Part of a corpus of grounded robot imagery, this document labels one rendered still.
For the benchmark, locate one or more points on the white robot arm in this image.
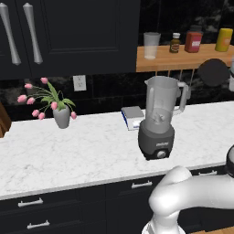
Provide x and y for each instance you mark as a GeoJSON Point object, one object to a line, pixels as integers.
{"type": "Point", "coordinates": [189, 192]}

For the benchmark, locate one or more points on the grey blender with clear jar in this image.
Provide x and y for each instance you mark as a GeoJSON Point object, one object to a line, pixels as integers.
{"type": "Point", "coordinates": [157, 134]}

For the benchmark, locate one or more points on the red jar with dark lid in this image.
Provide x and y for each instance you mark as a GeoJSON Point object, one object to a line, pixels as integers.
{"type": "Point", "coordinates": [193, 41]}

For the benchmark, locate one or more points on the white and blue box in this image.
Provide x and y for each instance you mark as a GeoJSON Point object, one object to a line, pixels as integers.
{"type": "Point", "coordinates": [134, 114]}

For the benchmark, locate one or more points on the grey vase with pink tulips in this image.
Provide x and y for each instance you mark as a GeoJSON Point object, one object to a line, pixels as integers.
{"type": "Point", "coordinates": [61, 117]}

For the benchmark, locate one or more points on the dark drawer front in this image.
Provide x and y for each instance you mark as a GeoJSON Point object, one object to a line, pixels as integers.
{"type": "Point", "coordinates": [70, 198]}
{"type": "Point", "coordinates": [122, 189]}
{"type": "Point", "coordinates": [210, 170]}
{"type": "Point", "coordinates": [70, 221]}

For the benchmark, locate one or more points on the clear drinking glass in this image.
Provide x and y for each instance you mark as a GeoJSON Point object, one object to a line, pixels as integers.
{"type": "Point", "coordinates": [151, 45]}

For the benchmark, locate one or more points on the wide dark cupboard door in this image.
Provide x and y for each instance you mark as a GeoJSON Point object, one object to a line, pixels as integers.
{"type": "Point", "coordinates": [85, 36]}

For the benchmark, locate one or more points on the small brown bottle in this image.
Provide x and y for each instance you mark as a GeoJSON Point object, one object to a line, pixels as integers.
{"type": "Point", "coordinates": [175, 45]}

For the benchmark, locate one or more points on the dark base cupboard door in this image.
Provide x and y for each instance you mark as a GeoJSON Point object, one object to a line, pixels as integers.
{"type": "Point", "coordinates": [128, 214]}

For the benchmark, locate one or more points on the black round hanging pan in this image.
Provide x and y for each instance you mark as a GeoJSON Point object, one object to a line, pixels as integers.
{"type": "Point", "coordinates": [213, 72]}

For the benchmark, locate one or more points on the brown wooden block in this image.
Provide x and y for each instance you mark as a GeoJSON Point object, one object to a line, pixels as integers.
{"type": "Point", "coordinates": [3, 122]}

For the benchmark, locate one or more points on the narrow dark cupboard door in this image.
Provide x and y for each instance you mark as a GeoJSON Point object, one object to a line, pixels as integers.
{"type": "Point", "coordinates": [6, 71]}

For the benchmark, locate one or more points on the grey hanging utensil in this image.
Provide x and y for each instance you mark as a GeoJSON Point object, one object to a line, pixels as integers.
{"type": "Point", "coordinates": [231, 76]}

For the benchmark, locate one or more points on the yellow bottle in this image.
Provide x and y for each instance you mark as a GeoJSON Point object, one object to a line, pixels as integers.
{"type": "Point", "coordinates": [224, 39]}

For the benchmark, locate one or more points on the white wall socket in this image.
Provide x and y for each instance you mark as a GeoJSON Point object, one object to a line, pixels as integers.
{"type": "Point", "coordinates": [79, 82]}

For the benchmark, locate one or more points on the metal hanging rail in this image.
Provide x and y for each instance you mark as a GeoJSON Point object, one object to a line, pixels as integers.
{"type": "Point", "coordinates": [180, 74]}

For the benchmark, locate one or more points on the wooden wall shelf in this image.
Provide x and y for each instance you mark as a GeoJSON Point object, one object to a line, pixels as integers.
{"type": "Point", "coordinates": [182, 59]}

